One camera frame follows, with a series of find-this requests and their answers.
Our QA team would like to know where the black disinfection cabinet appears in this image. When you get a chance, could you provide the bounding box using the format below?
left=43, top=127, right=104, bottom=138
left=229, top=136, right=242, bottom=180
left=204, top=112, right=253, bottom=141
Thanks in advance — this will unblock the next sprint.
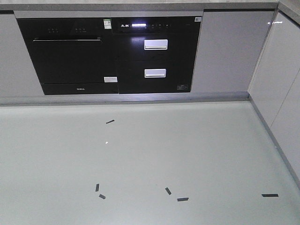
left=112, top=16, right=202, bottom=94

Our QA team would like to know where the black built-in dishwasher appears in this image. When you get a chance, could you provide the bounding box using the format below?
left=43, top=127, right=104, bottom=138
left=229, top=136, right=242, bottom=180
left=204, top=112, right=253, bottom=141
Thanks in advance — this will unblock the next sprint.
left=17, top=18, right=119, bottom=95

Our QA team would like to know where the grey cabinet door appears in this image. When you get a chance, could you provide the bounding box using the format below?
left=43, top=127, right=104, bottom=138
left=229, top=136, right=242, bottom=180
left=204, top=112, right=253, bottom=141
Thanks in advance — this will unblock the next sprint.
left=191, top=11, right=274, bottom=93
left=0, top=14, right=44, bottom=98

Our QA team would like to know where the grey side cabinet panel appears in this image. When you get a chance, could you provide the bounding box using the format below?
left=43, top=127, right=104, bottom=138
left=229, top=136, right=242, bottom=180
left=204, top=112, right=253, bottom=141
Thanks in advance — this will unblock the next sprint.
left=249, top=13, right=300, bottom=175

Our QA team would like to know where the grey left cabinet door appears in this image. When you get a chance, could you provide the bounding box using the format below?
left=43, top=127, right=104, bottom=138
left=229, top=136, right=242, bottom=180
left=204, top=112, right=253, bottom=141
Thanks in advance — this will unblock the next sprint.
left=0, top=14, right=44, bottom=98

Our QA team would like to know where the lower silver drawer handle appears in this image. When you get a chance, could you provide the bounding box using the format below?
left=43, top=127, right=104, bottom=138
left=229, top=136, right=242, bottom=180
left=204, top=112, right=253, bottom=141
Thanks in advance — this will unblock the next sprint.
left=144, top=68, right=167, bottom=78

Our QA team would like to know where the silver drawer handle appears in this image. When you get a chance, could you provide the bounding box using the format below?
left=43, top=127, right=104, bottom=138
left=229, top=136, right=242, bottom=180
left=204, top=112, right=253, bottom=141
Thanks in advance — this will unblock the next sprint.
left=144, top=39, right=168, bottom=51
left=144, top=68, right=167, bottom=78

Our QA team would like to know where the upper silver drawer handle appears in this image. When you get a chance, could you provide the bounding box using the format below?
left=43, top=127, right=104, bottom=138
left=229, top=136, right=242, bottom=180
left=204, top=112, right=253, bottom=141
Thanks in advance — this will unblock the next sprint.
left=144, top=39, right=168, bottom=51

